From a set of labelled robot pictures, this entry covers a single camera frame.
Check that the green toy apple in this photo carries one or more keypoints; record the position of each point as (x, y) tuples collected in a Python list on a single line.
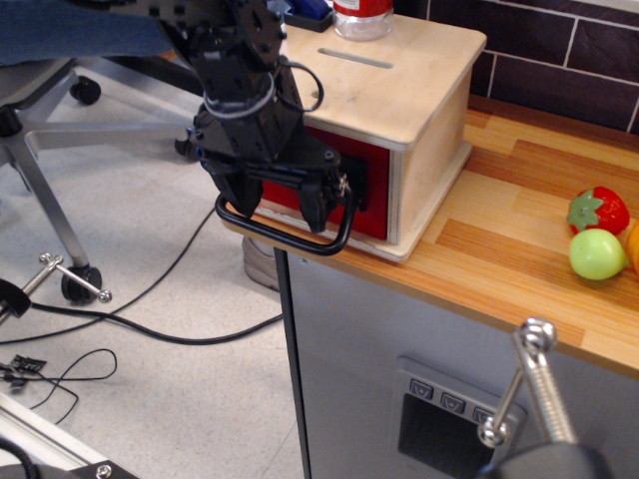
[(597, 255)]

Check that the aluminium rail bottom left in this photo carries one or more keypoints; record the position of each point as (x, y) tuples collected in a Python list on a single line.
[(56, 453)]

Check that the silver screw clamp right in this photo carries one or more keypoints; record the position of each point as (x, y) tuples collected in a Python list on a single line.
[(560, 455)]

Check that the orange toy fruit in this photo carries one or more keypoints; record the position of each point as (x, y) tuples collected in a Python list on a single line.
[(632, 246)]

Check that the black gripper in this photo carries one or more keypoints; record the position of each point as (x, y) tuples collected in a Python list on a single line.
[(251, 130)]

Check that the light wooden box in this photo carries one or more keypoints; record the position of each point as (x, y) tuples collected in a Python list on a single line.
[(407, 93)]

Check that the black metal drawer handle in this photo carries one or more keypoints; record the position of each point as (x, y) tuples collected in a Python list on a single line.
[(357, 171)]

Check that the clear plastic jar red label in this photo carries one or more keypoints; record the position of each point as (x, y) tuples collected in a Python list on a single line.
[(362, 20)]

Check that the grey office chair base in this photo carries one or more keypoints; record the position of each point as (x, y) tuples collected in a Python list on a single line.
[(101, 185)]

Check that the red toy strawberry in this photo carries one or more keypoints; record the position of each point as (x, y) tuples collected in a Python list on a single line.
[(598, 208)]

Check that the black tray with blue object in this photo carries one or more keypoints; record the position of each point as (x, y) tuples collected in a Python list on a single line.
[(313, 15)]

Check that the grey cabinet with control panel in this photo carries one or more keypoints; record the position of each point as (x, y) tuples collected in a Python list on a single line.
[(374, 346)]

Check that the person in blue jeans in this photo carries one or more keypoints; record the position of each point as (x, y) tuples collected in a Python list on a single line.
[(45, 30)]

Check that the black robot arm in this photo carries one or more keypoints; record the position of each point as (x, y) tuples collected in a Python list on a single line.
[(212, 32)]

